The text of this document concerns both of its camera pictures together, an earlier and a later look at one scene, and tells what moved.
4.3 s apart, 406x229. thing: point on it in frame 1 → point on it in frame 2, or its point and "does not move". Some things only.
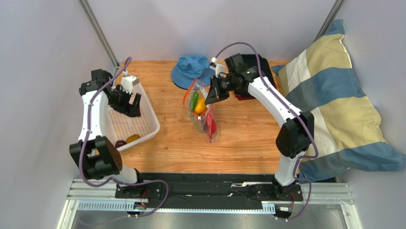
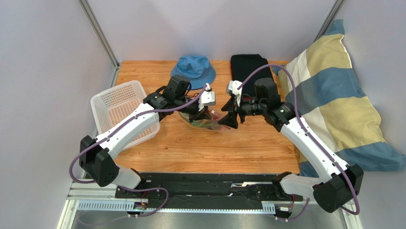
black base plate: [243, 188] does not move
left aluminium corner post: [99, 35] does not move
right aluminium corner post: [330, 18] does not move
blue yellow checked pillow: [347, 133] does not move
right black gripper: [217, 88] → [237, 109]
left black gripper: [135, 111] → [199, 115]
